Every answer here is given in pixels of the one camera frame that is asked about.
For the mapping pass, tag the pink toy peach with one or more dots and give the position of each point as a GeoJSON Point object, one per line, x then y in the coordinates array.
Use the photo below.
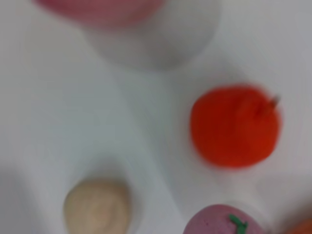
{"type": "Point", "coordinates": [214, 223]}

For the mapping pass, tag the orange striped bread roll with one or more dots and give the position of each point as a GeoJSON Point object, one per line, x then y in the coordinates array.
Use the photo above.
{"type": "Point", "coordinates": [301, 228]}

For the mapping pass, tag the red toy pear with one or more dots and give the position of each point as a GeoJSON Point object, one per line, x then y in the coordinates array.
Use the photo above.
{"type": "Point", "coordinates": [234, 129]}

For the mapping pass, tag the beige round bun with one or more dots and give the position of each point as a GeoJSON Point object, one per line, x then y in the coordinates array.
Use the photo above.
{"type": "Point", "coordinates": [97, 209]}

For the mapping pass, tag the pink plastic bowl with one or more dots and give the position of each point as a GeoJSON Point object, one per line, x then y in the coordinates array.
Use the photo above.
{"type": "Point", "coordinates": [102, 9]}

